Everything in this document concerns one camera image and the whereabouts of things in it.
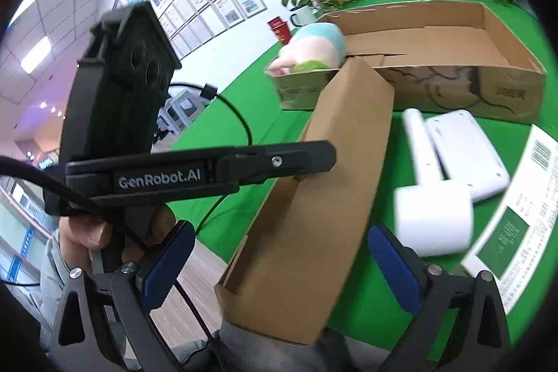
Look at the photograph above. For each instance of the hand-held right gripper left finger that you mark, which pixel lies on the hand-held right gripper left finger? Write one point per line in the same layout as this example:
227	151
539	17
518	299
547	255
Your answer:
170	263

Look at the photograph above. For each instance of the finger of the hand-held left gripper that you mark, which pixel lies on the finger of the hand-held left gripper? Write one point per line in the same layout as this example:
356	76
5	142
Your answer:
279	163

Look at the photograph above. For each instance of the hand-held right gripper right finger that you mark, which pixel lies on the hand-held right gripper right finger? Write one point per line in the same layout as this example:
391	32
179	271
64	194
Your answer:
392	263

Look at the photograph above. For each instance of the long brown cardboard box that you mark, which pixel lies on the long brown cardboard box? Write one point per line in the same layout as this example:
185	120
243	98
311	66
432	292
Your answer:
314	202

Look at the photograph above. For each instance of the white hammer-shaped plastic device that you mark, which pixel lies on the white hammer-shaped plastic device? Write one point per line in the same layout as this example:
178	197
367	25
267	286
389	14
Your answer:
431	215

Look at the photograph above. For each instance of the large cardboard tray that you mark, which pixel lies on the large cardboard tray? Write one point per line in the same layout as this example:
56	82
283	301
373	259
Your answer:
436	45

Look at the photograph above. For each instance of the person's left forearm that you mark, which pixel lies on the person's left forearm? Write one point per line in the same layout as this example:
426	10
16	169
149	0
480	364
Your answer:
46	285

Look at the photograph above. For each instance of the person's left hand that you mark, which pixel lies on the person's left hand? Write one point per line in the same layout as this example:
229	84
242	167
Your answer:
89	234

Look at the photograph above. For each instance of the green tablecloth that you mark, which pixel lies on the green tablecloth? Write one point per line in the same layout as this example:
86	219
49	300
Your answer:
244	115

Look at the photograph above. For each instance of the grey plastic stools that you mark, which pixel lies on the grey plastic stools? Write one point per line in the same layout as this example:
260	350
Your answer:
181	108

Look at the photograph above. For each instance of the ceiling light panel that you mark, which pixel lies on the ceiling light panel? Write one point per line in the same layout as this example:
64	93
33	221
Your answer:
24	6
37	54

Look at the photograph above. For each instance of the printed paper sheet green label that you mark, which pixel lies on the printed paper sheet green label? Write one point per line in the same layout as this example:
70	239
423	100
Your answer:
510	241

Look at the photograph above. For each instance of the pastel plush toy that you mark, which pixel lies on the pastel plush toy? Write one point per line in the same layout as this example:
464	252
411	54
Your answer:
314	45

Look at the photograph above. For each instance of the small red box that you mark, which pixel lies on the small red box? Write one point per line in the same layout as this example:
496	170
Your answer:
279	30

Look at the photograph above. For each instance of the white enamel mug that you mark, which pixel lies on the white enamel mug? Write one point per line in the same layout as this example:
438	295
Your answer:
304	17

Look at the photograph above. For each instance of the wall of framed certificates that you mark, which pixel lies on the wall of framed certificates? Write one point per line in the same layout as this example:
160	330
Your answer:
209	1

